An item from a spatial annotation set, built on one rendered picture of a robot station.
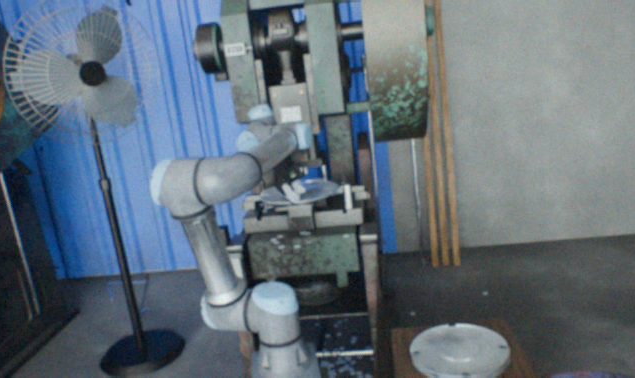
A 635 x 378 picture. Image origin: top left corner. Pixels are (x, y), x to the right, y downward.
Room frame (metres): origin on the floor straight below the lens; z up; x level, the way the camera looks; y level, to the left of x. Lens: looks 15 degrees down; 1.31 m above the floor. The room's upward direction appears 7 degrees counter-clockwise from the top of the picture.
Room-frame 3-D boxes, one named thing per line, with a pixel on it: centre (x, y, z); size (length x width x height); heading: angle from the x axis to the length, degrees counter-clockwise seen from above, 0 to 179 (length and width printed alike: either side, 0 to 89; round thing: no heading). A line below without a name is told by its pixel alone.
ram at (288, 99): (2.10, 0.06, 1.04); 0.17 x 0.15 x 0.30; 173
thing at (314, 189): (2.02, 0.07, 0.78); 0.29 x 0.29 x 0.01
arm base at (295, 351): (1.41, 0.15, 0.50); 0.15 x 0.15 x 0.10
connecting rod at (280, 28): (2.14, 0.05, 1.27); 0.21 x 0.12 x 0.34; 173
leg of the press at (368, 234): (2.25, -0.23, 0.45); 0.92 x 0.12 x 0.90; 173
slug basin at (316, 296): (2.14, 0.05, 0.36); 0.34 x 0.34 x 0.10
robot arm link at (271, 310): (1.41, 0.16, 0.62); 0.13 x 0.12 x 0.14; 69
